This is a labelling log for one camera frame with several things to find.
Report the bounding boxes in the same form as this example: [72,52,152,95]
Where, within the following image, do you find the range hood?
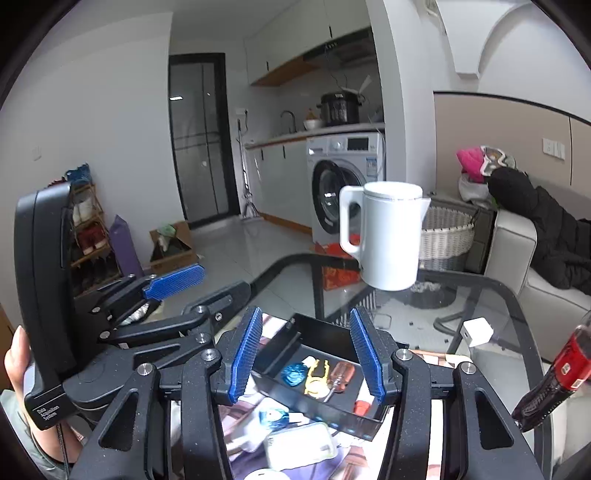
[302,28,376,63]

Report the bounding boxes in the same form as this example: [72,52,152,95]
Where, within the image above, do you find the cola bottle red label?
[510,310,591,432]

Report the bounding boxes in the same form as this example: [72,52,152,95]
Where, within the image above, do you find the black cardboard box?
[252,313,409,437]

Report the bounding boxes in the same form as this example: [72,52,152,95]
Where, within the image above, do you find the black jacket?
[487,167,591,291]

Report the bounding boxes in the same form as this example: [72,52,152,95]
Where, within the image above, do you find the white kitchen cabinets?
[245,141,315,232]
[245,0,372,86]

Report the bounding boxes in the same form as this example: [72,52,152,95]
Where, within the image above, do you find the person's left hand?
[4,325,70,462]

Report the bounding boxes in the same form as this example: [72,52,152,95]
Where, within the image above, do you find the ski goggles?
[479,145,515,176]

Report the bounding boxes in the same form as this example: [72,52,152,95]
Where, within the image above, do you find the white wicker basket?
[419,199,481,272]

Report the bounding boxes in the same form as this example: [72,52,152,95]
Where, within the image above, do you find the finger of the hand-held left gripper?
[95,264,207,330]
[97,279,252,354]

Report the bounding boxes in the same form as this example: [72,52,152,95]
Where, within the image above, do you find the small blue bottle white cap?
[259,408,305,432]

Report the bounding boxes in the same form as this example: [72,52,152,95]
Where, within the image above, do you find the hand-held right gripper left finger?
[74,305,264,480]

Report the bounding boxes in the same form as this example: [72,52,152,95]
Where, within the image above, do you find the yellow plastic tool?
[302,360,333,398]

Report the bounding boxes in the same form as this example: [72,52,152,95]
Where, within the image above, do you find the black-framed glass door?
[168,53,241,229]

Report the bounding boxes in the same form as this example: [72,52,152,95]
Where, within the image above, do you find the pink hat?
[457,148,485,183]

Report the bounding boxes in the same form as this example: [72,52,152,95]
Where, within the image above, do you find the white plastic bag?
[458,175,495,204]

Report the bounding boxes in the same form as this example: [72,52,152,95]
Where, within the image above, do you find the beige sofa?
[466,185,591,365]

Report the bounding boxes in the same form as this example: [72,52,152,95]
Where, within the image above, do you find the white power bank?
[265,421,339,469]

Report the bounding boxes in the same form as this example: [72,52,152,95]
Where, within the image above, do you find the white electric kettle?
[339,181,432,291]

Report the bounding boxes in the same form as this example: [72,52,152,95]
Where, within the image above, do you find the white washing machine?
[305,132,386,245]

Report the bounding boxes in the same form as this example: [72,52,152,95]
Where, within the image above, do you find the white lower kitchen cabinets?
[245,141,315,232]

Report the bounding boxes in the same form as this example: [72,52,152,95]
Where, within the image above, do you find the brown cardboard box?
[148,220,200,274]

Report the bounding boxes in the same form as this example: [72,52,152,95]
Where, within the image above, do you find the black pressure cooker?
[318,91,363,127]

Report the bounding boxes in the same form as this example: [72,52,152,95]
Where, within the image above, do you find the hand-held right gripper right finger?
[349,307,546,480]

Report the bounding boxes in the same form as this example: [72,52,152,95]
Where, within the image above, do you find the orange clear-handled screwdriver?
[321,361,358,402]

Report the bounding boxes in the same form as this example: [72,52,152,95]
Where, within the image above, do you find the white upper kitchen cabinets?
[245,0,372,86]

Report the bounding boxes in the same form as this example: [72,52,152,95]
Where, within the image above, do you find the red bag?
[315,240,363,291]

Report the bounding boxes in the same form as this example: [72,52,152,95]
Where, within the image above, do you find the blue wrapper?
[281,362,309,386]

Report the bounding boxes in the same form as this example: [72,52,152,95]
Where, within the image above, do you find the white charger adapter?
[459,318,494,347]

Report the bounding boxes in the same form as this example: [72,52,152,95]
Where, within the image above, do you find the wooden shoe rack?
[62,164,116,296]

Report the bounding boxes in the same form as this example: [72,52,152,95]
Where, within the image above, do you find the purple rolled mat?
[109,215,145,280]

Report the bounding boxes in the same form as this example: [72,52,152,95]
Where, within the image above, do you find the flat mop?
[236,119,262,222]

